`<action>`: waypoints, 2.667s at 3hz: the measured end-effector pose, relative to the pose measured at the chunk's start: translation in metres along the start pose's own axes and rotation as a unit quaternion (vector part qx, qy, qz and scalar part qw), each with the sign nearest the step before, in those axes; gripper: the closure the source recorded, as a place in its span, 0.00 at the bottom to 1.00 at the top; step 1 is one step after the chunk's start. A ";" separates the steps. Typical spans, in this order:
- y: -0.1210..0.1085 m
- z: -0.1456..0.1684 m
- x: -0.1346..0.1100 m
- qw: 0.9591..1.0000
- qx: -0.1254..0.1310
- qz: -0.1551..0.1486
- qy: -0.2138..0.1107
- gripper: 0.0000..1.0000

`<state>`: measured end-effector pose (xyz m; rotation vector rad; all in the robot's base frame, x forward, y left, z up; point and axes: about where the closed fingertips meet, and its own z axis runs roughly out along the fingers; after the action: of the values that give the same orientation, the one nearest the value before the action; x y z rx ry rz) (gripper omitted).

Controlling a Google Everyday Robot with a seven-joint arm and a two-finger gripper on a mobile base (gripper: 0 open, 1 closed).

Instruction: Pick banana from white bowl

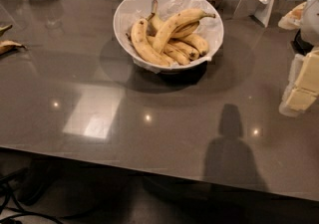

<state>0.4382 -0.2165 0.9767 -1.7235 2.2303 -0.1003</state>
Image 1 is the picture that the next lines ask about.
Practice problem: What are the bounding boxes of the banana with upright stem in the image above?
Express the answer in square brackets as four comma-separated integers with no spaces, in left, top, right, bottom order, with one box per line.
[146,0,200,40]

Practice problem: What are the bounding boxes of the front small yellow banana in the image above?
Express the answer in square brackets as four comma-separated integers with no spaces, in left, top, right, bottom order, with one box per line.
[140,36,190,67]

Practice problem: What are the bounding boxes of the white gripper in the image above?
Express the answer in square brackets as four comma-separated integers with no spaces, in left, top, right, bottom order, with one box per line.
[278,0,319,93]

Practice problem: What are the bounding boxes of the left curved yellow banana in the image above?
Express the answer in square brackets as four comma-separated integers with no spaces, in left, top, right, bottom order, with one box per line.
[131,18,169,67]

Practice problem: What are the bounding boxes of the black cables on floor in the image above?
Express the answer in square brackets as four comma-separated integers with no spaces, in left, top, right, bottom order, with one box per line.
[0,167,64,224]

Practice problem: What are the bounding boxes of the white bowl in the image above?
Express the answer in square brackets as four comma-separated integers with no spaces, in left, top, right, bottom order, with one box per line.
[113,0,225,75]

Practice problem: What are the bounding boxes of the middle spotted yellow banana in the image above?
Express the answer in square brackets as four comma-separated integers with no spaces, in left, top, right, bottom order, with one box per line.
[168,40,199,61]

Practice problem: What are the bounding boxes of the green banana tip at edge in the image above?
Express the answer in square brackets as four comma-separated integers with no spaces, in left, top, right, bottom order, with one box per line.
[0,25,13,37]

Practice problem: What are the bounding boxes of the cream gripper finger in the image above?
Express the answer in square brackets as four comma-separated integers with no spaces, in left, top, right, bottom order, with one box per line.
[279,85,317,117]

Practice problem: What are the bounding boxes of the banana peel on table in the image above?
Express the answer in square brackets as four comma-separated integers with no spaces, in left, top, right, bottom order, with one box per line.
[0,40,24,55]

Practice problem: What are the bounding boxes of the white paper lining in bowl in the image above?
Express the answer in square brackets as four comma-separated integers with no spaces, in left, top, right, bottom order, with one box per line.
[127,0,223,74]

